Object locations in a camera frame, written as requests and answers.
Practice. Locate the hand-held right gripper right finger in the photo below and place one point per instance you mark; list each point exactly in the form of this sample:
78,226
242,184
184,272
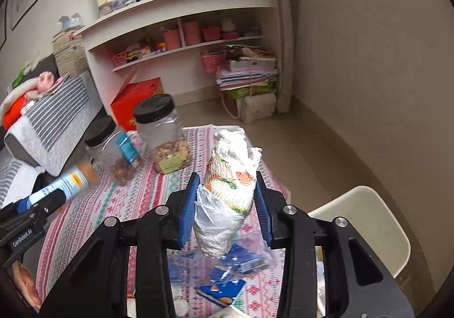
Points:
264,213

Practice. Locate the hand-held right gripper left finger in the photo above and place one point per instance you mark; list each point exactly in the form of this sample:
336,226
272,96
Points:
188,211

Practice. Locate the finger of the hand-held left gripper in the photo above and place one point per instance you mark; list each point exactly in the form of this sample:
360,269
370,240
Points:
49,201
22,206

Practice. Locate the light blue milk carton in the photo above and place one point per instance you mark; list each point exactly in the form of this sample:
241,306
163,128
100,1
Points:
71,179

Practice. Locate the white plastic wrapper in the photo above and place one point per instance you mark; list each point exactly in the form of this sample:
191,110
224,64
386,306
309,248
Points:
227,190

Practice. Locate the blue biscuit packet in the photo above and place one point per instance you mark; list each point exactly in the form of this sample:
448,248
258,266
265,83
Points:
221,289

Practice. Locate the cream plastic bin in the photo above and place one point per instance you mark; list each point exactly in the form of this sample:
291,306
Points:
372,218

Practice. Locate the person's left hand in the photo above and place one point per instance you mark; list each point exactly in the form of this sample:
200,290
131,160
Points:
26,284

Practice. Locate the grey striped quilted sofa cover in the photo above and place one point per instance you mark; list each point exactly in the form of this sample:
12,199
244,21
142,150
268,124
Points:
14,179
60,116

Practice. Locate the patterned pink green tablecloth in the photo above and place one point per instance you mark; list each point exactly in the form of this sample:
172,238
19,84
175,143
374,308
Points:
117,204

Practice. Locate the clear jar with blue label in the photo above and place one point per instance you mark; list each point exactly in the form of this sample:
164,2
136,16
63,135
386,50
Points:
106,155

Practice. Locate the clear jar with green label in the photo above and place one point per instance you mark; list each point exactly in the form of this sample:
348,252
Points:
159,133

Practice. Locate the orange red cushion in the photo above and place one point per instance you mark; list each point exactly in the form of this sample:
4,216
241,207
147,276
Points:
14,114

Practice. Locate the folded newspaper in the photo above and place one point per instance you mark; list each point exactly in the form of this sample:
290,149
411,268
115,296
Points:
60,83

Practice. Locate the pink pig plush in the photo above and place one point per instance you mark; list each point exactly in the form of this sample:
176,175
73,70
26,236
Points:
46,79

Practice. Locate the green tissue package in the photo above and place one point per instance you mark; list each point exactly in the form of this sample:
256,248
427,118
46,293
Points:
255,88

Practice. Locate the red cardboard box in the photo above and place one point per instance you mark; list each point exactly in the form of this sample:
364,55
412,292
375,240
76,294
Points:
134,98

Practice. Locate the green and white plush toy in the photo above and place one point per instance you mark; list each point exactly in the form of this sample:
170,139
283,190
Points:
19,78

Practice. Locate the pile of papers and folders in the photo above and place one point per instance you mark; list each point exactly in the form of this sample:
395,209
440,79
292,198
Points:
248,77

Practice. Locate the tall stack of books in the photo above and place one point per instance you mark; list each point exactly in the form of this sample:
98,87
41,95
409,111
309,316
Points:
69,55

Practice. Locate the pink plastic basket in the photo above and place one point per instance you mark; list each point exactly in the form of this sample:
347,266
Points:
212,62

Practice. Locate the pink lattice box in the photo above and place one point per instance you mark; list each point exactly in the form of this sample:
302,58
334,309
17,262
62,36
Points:
120,59

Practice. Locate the yellow toy car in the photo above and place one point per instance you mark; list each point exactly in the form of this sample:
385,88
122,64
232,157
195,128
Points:
134,57

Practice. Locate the pink pen pot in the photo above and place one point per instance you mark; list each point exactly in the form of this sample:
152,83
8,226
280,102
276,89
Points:
172,40
192,33

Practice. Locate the small pink storage basket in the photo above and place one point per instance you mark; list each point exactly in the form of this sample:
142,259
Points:
212,34

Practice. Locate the blue tissue box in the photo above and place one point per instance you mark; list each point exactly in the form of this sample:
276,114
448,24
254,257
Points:
71,22

